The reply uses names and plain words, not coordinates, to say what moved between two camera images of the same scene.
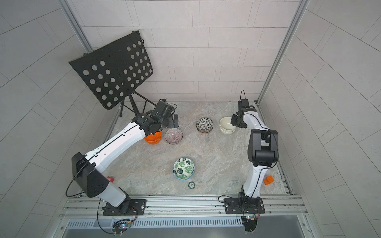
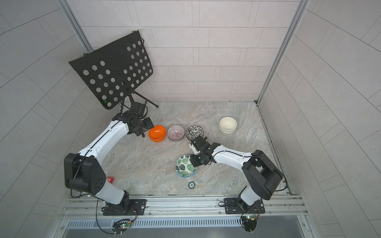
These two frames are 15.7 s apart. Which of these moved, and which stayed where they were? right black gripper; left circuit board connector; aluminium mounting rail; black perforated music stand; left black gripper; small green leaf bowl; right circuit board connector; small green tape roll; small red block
Moved: right black gripper; left black gripper; small green leaf bowl
Stayed: small green tape roll; right circuit board connector; black perforated music stand; small red block; aluminium mounting rail; left circuit board connector
